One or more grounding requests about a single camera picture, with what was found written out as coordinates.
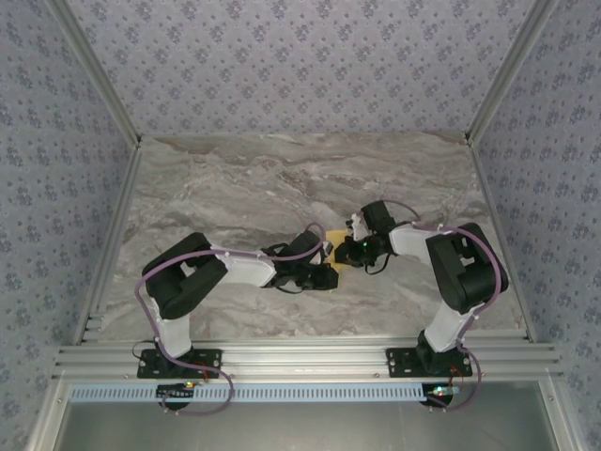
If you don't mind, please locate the black controller board mount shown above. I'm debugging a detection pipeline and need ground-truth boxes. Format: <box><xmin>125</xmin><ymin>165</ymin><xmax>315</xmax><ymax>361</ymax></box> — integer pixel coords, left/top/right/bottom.
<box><xmin>424</xmin><ymin>382</ymin><xmax>460</xmax><ymax>414</ymax></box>
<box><xmin>156</xmin><ymin>382</ymin><xmax>194</xmax><ymax>415</ymax></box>

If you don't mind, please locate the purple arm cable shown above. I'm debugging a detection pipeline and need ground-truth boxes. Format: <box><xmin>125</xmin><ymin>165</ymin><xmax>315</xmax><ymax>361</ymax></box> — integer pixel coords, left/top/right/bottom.
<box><xmin>382</xmin><ymin>199</ymin><xmax>511</xmax><ymax>413</ymax></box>
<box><xmin>134</xmin><ymin>223</ymin><xmax>330</xmax><ymax>418</ymax></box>

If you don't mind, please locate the thin black base wire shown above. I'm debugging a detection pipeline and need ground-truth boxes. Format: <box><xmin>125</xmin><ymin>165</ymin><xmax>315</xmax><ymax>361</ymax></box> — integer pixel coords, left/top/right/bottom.
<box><xmin>131</xmin><ymin>340</ymin><xmax>157</xmax><ymax>364</ymax></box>

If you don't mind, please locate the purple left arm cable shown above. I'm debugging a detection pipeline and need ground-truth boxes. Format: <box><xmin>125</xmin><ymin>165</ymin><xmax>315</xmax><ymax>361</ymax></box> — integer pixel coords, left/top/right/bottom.
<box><xmin>134</xmin><ymin>223</ymin><xmax>330</xmax><ymax>418</ymax></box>

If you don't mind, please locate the yellow paper sheet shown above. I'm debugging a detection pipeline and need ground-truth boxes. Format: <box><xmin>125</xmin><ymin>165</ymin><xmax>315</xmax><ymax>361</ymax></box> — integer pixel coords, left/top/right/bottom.
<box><xmin>325</xmin><ymin>228</ymin><xmax>352</xmax><ymax>292</ymax></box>

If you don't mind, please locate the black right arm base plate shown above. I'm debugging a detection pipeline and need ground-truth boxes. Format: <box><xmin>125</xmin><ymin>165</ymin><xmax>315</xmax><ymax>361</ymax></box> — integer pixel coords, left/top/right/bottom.
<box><xmin>384</xmin><ymin>346</ymin><xmax>473</xmax><ymax>379</ymax></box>

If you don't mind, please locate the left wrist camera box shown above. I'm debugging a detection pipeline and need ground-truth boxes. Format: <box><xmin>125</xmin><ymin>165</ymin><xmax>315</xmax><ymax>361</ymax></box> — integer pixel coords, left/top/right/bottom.
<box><xmin>286</xmin><ymin>228</ymin><xmax>335</xmax><ymax>267</ymax></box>

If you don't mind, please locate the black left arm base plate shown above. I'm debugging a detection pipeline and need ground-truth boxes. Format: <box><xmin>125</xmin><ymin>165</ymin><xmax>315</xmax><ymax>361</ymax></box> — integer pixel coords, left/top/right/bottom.
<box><xmin>136</xmin><ymin>349</ymin><xmax>223</xmax><ymax>380</ymax></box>

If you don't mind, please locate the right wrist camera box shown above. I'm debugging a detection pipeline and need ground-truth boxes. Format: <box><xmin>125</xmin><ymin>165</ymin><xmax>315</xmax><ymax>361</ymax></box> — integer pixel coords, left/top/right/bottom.
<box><xmin>346</xmin><ymin>200</ymin><xmax>396</xmax><ymax>241</ymax></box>

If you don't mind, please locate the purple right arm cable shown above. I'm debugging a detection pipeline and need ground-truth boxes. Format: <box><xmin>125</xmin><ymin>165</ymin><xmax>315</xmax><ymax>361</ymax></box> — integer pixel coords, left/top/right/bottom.
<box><xmin>382</xmin><ymin>199</ymin><xmax>511</xmax><ymax>413</ymax></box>

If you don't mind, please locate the aluminium mounting rail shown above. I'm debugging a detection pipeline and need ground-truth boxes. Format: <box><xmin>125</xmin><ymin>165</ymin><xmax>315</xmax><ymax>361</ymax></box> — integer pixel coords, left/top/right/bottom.
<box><xmin>52</xmin><ymin>341</ymin><xmax>564</xmax><ymax>382</ymax></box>

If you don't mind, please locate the aluminium table side rail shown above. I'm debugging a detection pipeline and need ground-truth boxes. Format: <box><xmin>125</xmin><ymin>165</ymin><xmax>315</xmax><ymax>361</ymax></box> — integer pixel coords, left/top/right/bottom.
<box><xmin>468</xmin><ymin>140</ymin><xmax>539</xmax><ymax>344</ymax></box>
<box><xmin>72</xmin><ymin>140</ymin><xmax>145</xmax><ymax>347</ymax></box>

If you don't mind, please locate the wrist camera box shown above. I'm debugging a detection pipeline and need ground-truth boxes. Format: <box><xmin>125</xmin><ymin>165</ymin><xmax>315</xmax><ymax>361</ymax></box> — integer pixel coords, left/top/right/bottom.
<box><xmin>346</xmin><ymin>200</ymin><xmax>396</xmax><ymax>241</ymax></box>
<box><xmin>286</xmin><ymin>228</ymin><xmax>335</xmax><ymax>267</ymax></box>

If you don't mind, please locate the grey metal panel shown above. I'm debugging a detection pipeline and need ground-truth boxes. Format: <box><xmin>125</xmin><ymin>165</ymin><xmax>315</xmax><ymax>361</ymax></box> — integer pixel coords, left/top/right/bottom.
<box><xmin>25</xmin><ymin>379</ymin><xmax>581</xmax><ymax>451</ymax></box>

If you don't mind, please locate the thin black right wrist wire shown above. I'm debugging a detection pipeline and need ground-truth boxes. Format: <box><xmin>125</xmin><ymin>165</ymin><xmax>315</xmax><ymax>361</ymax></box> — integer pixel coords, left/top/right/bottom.
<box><xmin>363</xmin><ymin>253</ymin><xmax>393</xmax><ymax>276</ymax></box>

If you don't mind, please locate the slotted pale cable duct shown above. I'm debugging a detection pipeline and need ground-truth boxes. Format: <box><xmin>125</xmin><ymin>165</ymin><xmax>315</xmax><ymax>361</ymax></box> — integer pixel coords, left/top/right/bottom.
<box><xmin>69</xmin><ymin>384</ymin><xmax>424</xmax><ymax>404</ymax></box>

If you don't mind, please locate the aluminium frame post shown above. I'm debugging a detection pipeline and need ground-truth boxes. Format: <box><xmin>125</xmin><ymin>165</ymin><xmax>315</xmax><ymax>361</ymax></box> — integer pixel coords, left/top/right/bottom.
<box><xmin>46</xmin><ymin>0</ymin><xmax>143</xmax><ymax>149</ymax></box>
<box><xmin>463</xmin><ymin>0</ymin><xmax>562</xmax><ymax>147</ymax></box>

